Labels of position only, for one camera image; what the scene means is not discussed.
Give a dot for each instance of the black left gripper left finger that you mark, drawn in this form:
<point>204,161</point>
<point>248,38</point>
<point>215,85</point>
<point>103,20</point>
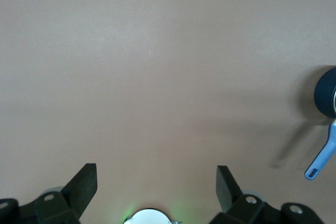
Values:
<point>78,190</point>

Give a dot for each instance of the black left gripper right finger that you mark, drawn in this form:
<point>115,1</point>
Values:
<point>228,192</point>

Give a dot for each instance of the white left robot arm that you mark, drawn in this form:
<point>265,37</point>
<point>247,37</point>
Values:
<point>152,217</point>

